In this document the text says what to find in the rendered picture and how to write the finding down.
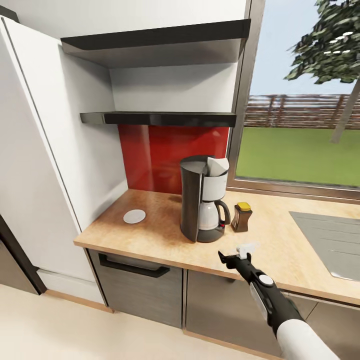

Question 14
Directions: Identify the paper coffee filter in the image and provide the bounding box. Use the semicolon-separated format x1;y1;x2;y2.
207;157;229;178

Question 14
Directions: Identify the saucer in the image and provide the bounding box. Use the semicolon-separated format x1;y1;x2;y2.
124;209;147;224

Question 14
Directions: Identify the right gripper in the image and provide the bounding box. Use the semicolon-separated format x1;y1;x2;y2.
218;250;253;276

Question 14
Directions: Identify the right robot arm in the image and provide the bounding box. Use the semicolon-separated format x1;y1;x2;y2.
218;244;340;360

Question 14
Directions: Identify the bottle of coffee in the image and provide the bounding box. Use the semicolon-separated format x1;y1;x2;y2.
231;202;253;232

